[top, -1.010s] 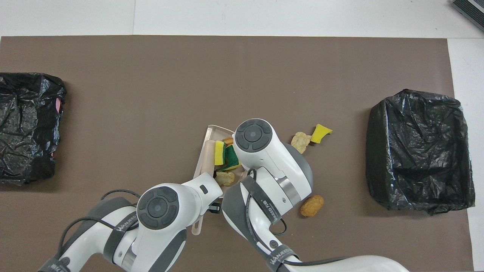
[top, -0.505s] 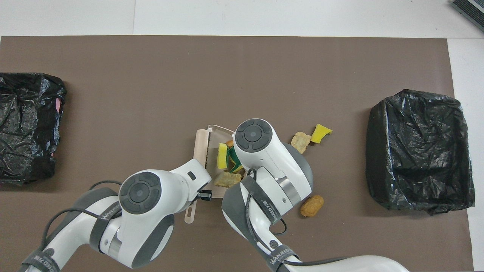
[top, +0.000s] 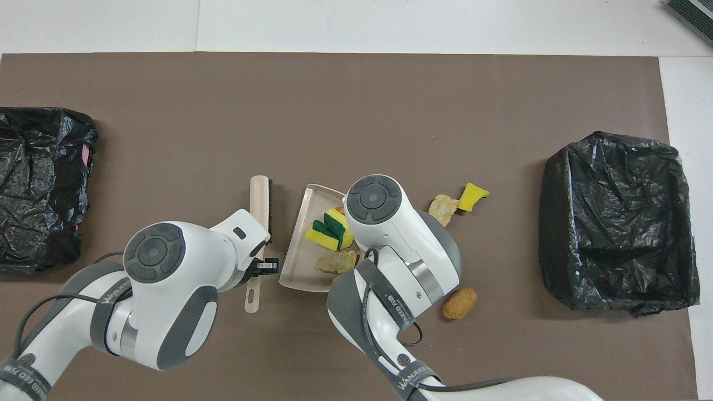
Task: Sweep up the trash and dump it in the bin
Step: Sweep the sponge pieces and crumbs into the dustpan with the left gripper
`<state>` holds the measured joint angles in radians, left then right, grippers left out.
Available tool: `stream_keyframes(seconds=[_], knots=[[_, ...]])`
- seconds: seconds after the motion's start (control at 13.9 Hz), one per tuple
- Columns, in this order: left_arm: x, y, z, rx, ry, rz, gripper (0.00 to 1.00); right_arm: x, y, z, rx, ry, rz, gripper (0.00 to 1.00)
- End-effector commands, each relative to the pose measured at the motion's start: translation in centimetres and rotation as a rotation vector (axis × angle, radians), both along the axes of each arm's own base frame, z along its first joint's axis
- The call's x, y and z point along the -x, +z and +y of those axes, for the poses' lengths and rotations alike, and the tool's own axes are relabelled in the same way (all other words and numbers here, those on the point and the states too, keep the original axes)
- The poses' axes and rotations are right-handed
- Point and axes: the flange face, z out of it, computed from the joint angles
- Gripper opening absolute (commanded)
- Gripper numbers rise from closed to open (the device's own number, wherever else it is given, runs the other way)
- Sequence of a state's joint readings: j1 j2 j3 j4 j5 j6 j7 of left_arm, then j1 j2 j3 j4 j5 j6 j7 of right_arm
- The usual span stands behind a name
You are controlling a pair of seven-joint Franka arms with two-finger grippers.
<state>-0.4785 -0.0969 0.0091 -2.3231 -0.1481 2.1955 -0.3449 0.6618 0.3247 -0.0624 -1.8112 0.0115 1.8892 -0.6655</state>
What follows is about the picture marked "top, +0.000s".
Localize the beige plastic dustpan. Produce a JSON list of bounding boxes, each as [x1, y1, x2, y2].
[[278, 184, 363, 293]]

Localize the beige hand brush black bristles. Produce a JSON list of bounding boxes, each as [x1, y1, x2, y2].
[[244, 175, 275, 314]]

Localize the pale toy pastry piece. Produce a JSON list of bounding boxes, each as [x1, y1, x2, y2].
[[428, 194, 460, 228], [315, 250, 360, 275]]

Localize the brown toy bread roll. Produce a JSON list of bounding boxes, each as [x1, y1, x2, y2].
[[442, 287, 478, 321]]

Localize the black bag bin pink spot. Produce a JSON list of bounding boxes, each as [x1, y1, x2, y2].
[[0, 107, 99, 272]]

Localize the black bag lined bin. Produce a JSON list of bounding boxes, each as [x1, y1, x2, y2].
[[538, 131, 701, 318]]

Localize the brown table mat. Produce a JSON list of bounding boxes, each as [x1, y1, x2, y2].
[[0, 53, 700, 401]]

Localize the dark grey ribbed object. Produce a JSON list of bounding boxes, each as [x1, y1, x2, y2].
[[664, 0, 713, 48]]

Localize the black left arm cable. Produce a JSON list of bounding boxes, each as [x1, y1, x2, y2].
[[12, 252, 134, 360]]

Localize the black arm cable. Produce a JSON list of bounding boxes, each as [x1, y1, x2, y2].
[[12, 252, 134, 360], [361, 248, 516, 392]]

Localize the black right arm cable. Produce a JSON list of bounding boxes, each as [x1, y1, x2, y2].
[[361, 248, 516, 392]]

